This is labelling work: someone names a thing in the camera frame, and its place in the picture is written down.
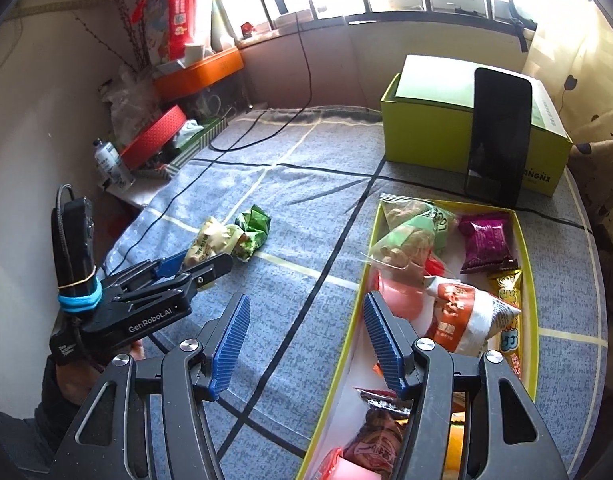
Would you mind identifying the pale green nut packet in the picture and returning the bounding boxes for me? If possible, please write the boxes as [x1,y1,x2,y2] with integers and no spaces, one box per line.
[183,217,244,269]

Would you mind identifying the pink jelly cup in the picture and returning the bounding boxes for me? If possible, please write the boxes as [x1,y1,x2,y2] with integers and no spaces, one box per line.
[375,270,432,325]

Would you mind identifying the green snack packet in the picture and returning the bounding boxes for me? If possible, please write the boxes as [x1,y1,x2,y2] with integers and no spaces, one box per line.
[233,205,272,262]

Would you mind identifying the white orange snack bag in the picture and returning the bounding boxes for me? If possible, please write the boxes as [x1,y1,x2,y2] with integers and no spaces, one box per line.
[425,276,521,356]

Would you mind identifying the dark red-edged cake packet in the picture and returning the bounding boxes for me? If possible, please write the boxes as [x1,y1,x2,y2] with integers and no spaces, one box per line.
[342,387,413,479]

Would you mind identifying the clear bag white candies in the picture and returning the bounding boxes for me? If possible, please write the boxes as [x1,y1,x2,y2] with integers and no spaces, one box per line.
[365,194,460,281]

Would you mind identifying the gold long snack bar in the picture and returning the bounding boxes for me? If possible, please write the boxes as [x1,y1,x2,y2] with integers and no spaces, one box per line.
[485,268,525,380]

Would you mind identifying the purple snack packet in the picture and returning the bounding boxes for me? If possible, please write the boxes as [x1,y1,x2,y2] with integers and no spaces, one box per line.
[458,212,518,274]

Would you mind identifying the red lid jelly cup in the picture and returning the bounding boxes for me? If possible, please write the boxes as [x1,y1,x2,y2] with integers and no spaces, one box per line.
[313,448,381,480]

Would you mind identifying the orange yellow chips bag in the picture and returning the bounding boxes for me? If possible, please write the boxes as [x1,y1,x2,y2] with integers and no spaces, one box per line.
[442,412,466,480]

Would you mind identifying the left hand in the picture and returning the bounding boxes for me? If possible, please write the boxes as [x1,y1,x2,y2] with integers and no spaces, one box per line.
[54,339,147,406]

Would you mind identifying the bedside white table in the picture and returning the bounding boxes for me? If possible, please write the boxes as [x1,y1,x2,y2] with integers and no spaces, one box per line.
[99,178,169,209]

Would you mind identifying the shallow green-rimmed box tray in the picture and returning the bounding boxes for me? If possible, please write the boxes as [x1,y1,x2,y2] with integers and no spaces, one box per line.
[295,198,541,480]

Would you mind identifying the striped green white box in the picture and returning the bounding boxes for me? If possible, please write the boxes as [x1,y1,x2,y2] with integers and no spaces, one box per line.
[133,118,228,181]

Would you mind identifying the white plastic bottle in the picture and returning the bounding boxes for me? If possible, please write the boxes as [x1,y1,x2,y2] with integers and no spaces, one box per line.
[93,139,135,191]

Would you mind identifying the red woven basket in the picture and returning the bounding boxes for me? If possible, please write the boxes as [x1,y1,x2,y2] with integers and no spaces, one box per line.
[121,105,187,170]

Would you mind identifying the grey plaid bed sheet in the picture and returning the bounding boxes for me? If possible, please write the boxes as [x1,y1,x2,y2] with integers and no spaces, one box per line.
[104,107,608,479]

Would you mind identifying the orange storage box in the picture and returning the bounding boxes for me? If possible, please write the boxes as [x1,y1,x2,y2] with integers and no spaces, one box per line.
[154,47,244,102]

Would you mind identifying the green cardboard box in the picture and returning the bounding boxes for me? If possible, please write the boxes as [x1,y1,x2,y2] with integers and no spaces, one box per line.
[381,54,572,196]

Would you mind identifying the black smartphone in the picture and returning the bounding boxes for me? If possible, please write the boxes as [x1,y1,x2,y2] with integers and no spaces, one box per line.
[465,67,533,209]

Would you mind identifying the red tissue package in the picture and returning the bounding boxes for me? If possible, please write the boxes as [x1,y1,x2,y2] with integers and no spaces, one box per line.
[168,0,213,62]

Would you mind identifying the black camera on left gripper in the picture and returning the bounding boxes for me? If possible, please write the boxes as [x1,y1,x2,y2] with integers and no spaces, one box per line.
[50,184,102,314]

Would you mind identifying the black power cable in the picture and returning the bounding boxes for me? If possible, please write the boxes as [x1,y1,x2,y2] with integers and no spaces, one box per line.
[106,8,595,276]

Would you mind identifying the black window clamp mount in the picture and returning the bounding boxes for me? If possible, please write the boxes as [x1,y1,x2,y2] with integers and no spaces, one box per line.
[508,0,537,53]

